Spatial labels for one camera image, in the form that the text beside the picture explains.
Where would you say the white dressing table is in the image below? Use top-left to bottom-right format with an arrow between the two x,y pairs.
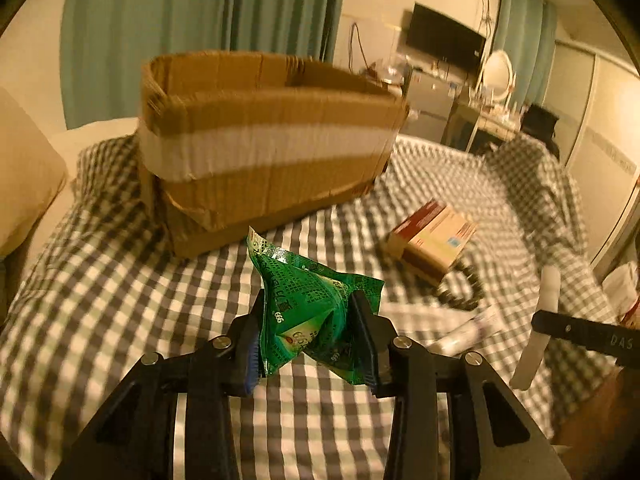
462,97 -> 526,156

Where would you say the narrow teal curtain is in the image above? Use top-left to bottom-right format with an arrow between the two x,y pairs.
492,0 -> 558,106

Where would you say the grey cabinet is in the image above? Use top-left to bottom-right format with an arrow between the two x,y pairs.
400,67 -> 458,143

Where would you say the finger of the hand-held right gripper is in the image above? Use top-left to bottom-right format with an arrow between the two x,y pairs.
531,309 -> 640,367

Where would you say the white oval mirror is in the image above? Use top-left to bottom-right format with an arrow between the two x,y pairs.
475,50 -> 516,106

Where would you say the green sachet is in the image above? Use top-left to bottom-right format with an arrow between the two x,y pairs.
246,226 -> 385,386

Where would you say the black bead bracelet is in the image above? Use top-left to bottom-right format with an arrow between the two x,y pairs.
436,262 -> 483,311

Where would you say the white plastic bag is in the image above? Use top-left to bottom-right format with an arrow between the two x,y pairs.
602,264 -> 640,328

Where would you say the black wall cable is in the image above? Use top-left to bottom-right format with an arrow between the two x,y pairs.
348,22 -> 366,68

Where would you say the white wardrobe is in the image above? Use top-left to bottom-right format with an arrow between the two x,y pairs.
565,40 -> 640,271

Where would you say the black bag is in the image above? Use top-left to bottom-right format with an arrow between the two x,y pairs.
520,104 -> 561,153

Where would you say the checkered blanket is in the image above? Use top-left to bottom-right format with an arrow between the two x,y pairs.
0,132 -> 621,480

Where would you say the red beige medicine box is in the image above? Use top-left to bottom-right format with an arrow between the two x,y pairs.
387,199 -> 478,286

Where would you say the wide teal curtain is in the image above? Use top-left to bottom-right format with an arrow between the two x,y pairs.
60,0 -> 348,131

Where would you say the black television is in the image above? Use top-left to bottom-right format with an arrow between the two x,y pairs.
405,2 -> 487,73

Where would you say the white ointment tube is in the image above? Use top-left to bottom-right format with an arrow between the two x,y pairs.
430,305 -> 503,358

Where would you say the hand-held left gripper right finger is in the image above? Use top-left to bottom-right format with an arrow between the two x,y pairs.
347,290 -> 571,480

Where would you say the cream pillow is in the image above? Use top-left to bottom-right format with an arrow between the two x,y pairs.
0,87 -> 68,261

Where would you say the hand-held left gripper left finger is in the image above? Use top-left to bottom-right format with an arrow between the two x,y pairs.
52,287 -> 266,480

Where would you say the brown cardboard box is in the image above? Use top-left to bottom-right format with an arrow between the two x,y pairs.
136,50 -> 411,258

